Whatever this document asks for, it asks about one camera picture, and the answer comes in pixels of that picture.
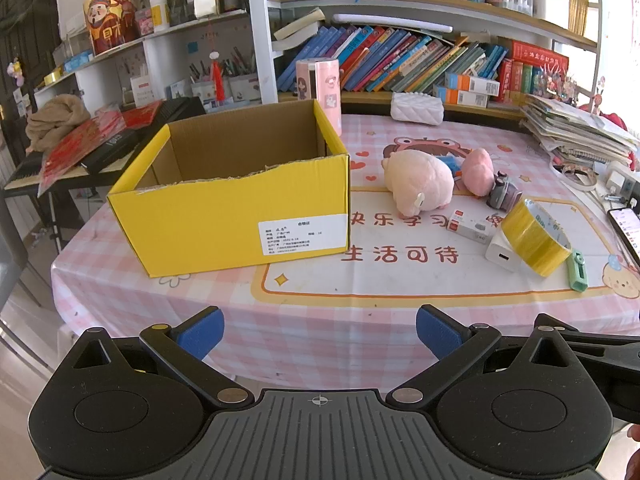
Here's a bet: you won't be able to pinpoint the small pink plush toy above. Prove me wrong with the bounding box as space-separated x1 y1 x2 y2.
460 147 496 196

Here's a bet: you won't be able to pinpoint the red tassel ornament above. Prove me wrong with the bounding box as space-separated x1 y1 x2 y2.
210 50 227 103

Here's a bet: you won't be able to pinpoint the white jar yellow label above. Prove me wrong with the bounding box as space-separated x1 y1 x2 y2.
148 0 171 31

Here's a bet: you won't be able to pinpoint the grey toy camera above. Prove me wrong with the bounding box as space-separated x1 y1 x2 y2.
486 171 523 211

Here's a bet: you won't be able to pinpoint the large red packet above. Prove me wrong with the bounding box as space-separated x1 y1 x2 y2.
37 110 127 196

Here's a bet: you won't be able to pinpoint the large pink plush pig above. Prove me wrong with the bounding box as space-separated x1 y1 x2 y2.
382 150 456 219

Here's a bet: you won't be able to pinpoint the green utility knife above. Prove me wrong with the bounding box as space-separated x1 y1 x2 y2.
566 251 588 293

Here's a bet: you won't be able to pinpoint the small red packet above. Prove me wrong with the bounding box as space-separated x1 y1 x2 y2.
121 101 164 129

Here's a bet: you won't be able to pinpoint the person's right hand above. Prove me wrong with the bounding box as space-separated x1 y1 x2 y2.
626 423 640 480

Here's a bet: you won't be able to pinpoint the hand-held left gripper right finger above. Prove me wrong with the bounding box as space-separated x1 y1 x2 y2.
386 304 581 408

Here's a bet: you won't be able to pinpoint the white plug adapter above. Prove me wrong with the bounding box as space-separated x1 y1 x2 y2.
606 162 633 196

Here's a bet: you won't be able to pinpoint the small white red-label box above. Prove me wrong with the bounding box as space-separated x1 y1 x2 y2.
446 208 493 246

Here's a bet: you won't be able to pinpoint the black electronic keyboard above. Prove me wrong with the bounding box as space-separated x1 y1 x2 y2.
2 150 143 198

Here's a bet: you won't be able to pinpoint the black long box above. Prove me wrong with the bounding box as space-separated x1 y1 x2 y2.
80 127 142 176

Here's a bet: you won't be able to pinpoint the blue orange white carton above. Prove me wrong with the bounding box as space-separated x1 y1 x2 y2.
446 72 501 96
434 85 488 108

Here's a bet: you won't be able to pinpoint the white wooden bookshelf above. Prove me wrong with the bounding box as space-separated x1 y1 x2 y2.
35 0 608 121

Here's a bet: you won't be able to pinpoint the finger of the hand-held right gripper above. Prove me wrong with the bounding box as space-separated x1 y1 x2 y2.
534 313 640 365

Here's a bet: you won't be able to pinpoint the stack of notebooks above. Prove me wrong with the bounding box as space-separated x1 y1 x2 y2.
520 94 640 163

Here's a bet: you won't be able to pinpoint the yellow cardboard box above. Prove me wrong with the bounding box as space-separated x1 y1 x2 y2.
106 98 351 279

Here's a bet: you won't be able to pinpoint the white card red label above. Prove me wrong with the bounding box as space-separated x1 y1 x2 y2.
131 76 154 106

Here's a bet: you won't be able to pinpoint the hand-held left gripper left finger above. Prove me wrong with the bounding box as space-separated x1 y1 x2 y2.
62 305 253 409

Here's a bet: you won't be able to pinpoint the thick white book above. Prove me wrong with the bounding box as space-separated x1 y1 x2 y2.
272 21 322 52

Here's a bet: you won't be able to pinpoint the white pen holder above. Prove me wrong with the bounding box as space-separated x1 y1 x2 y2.
227 72 262 104
191 77 219 102

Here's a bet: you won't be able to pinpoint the row of colourful books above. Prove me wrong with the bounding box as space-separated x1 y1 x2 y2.
276 25 511 93

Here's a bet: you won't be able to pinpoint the red book box set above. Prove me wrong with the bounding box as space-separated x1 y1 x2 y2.
500 40 571 96

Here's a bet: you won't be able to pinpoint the pink cylinder canister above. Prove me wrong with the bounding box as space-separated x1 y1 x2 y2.
295 57 343 136

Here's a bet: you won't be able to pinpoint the black keyboard stand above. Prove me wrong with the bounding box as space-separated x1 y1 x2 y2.
40 190 67 256

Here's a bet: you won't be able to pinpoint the white quilted purse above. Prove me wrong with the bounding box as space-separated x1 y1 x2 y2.
391 91 445 125

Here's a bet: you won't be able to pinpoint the blue packets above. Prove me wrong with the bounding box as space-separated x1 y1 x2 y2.
62 52 94 74

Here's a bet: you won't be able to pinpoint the red cartoon figure lantern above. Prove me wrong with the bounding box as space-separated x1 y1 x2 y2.
82 0 141 56

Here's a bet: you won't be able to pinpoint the yellow tape roll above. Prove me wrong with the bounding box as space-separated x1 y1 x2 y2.
501 197 573 277

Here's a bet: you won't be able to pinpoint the black smartphone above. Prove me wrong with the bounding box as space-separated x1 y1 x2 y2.
607 206 640 266

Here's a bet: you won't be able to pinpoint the black case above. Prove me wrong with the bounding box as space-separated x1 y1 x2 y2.
162 97 207 123

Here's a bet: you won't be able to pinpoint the beige cloth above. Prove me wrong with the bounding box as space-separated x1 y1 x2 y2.
25 94 91 153

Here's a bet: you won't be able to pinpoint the pink checked tablecloth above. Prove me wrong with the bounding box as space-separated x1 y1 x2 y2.
50 112 640 381

